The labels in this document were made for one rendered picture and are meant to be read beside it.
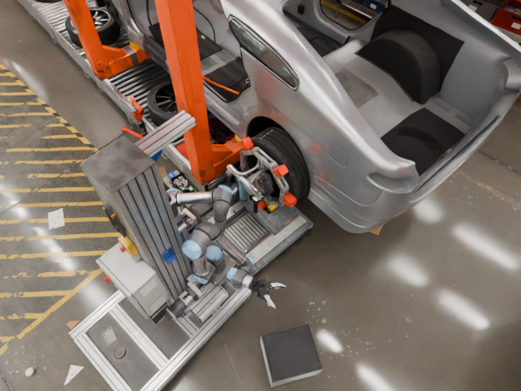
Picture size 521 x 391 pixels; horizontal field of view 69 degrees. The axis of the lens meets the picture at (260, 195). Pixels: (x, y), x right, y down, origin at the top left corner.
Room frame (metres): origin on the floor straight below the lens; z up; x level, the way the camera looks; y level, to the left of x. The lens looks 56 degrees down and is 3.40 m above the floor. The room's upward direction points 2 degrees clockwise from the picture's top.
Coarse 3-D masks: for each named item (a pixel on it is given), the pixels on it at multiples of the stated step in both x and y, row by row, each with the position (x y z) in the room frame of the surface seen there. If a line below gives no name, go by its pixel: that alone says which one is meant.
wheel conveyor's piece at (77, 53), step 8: (56, 32) 4.56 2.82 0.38; (64, 32) 4.73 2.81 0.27; (64, 40) 4.37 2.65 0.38; (120, 40) 4.58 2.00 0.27; (128, 40) 4.59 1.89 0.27; (64, 48) 4.51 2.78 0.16; (72, 48) 4.20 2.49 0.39; (80, 48) 4.42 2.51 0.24; (120, 48) 4.41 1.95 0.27; (72, 56) 4.33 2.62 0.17; (80, 56) 4.05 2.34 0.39; (80, 64) 4.19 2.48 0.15; (88, 72) 3.99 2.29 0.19
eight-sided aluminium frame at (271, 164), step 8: (240, 152) 2.07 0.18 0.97; (248, 152) 2.00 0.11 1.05; (256, 152) 1.94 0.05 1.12; (240, 160) 2.08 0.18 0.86; (264, 160) 1.87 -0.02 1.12; (272, 160) 1.87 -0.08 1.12; (248, 168) 2.08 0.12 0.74; (272, 168) 1.80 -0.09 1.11; (248, 176) 2.02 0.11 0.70; (280, 184) 1.72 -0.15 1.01; (280, 192) 1.71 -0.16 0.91; (264, 200) 1.84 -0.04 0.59; (272, 200) 1.79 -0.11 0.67; (280, 200) 1.71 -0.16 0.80
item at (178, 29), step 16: (160, 0) 2.08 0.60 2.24; (176, 0) 2.06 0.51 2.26; (160, 16) 2.11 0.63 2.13; (176, 16) 2.05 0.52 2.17; (192, 16) 2.12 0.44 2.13; (176, 32) 2.04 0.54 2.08; (192, 32) 2.11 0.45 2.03; (176, 48) 2.03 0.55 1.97; (192, 48) 2.10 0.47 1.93; (176, 64) 2.05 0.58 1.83; (192, 64) 2.09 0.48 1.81; (176, 80) 2.08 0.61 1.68; (192, 80) 2.08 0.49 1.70; (176, 96) 2.12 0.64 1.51; (192, 96) 2.06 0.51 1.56; (192, 112) 2.05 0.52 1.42; (192, 128) 2.03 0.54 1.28; (208, 128) 2.12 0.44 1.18; (192, 144) 2.04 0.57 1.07; (208, 144) 2.11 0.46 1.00; (192, 160) 2.08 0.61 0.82; (208, 160) 2.09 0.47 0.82; (208, 176) 2.07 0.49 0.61
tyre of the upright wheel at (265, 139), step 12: (264, 132) 2.17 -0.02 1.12; (276, 132) 2.13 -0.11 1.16; (264, 144) 1.99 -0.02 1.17; (276, 144) 1.98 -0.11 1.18; (288, 144) 1.99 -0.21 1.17; (276, 156) 1.88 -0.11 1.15; (288, 156) 1.89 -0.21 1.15; (300, 156) 1.92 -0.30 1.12; (288, 168) 1.81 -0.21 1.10; (300, 168) 1.84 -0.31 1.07; (288, 180) 1.77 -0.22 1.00; (300, 180) 1.78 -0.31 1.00; (300, 192) 1.75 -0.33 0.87
